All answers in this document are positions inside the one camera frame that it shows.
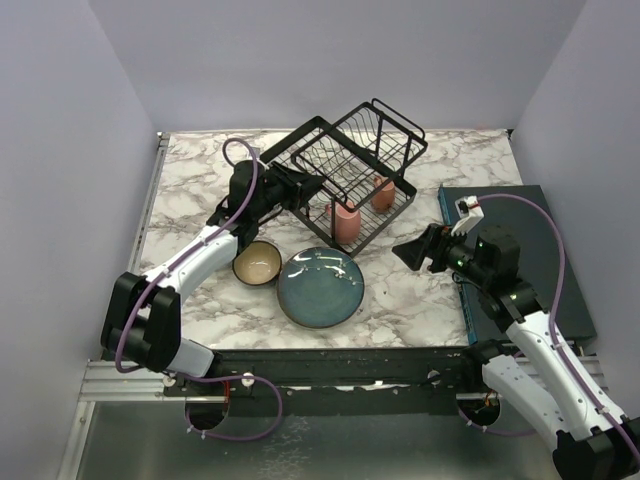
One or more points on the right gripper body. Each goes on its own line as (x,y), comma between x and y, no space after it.
(445,242)

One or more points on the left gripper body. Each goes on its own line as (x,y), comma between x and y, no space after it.
(281,188)

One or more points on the plain pink mug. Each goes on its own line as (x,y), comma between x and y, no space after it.
(347,224)

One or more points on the pink printed coffee mug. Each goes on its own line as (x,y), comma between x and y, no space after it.
(384,198)

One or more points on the black wire dish rack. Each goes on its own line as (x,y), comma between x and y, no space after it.
(372,139)

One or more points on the blue ceramic plate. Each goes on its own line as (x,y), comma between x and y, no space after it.
(320,288)

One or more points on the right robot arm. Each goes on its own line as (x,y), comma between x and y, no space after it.
(589,436)

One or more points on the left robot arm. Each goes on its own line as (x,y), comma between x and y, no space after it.
(142,328)

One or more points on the dark bowl cream inside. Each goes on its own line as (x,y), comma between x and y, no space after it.
(259,264)

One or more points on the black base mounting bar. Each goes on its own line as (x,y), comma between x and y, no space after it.
(349,382)

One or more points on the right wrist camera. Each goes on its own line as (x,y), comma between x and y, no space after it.
(470,215)

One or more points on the left aluminium rail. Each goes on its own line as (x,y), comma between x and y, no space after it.
(144,220)

